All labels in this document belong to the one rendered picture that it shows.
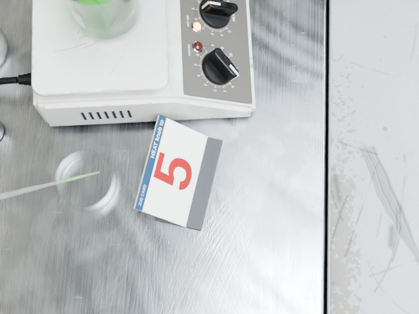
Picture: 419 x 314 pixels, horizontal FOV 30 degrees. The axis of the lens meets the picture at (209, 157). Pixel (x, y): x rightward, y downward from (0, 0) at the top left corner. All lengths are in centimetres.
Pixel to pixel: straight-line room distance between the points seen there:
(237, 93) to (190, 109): 5
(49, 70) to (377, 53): 32
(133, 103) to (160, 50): 5
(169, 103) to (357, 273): 23
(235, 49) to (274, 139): 9
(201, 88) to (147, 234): 15
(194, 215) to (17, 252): 17
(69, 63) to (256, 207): 22
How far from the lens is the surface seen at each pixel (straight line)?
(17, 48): 81
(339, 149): 76
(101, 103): 70
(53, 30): 71
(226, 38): 74
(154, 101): 70
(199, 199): 73
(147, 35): 70
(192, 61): 71
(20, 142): 78
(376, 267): 74
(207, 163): 74
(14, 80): 76
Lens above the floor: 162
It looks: 75 degrees down
